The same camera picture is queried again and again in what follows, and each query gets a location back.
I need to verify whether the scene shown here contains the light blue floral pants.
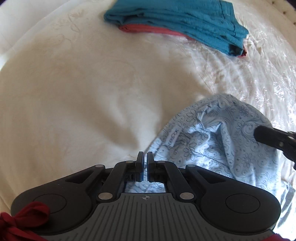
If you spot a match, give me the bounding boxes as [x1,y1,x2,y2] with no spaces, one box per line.
[124,93,296,233]

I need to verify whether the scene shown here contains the cream embroidered bedspread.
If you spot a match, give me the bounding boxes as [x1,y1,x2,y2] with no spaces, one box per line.
[1,1,295,212]

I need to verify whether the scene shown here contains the tufted cream headboard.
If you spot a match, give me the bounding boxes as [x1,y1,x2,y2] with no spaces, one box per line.
[267,0,296,26]

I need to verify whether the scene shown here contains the teal folded garment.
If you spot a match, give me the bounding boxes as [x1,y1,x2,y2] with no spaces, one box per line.
[104,1,249,56]

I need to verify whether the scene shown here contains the red folded garment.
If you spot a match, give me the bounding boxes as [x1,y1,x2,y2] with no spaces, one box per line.
[118,24,249,57]

